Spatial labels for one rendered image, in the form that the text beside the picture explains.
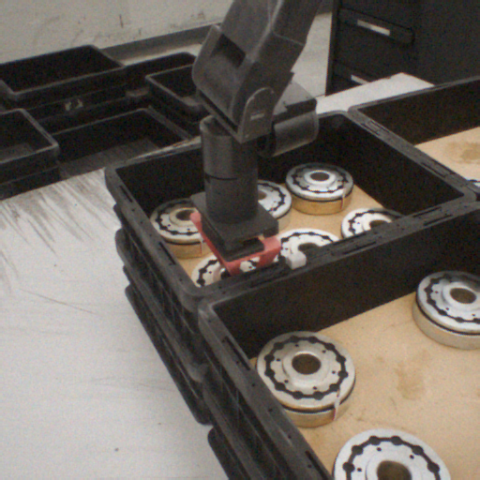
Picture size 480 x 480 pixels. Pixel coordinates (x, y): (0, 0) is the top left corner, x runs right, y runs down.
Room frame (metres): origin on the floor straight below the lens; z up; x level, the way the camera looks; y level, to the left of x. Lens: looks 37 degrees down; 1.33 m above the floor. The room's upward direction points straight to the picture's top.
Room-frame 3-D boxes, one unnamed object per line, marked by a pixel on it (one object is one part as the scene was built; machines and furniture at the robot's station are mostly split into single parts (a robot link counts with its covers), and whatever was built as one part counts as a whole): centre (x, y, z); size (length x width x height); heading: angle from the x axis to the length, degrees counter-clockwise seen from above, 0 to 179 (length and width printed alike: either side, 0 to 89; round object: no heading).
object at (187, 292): (0.66, -0.05, 0.92); 0.40 x 0.30 x 0.02; 118
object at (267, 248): (0.53, 0.00, 0.91); 0.07 x 0.07 x 0.09; 26
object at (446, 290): (0.51, -0.26, 0.86); 0.05 x 0.05 x 0.01
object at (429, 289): (0.51, -0.26, 0.86); 0.10 x 0.10 x 0.01
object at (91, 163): (1.63, 0.40, 0.31); 0.40 x 0.30 x 0.34; 126
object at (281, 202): (0.72, -0.02, 0.86); 0.10 x 0.10 x 0.01
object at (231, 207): (0.55, 0.01, 0.98); 0.10 x 0.07 x 0.07; 26
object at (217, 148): (0.55, 0.01, 1.04); 0.07 x 0.06 x 0.07; 125
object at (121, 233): (0.66, -0.05, 0.87); 0.40 x 0.30 x 0.11; 118
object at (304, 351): (0.41, -0.07, 0.86); 0.05 x 0.05 x 0.01
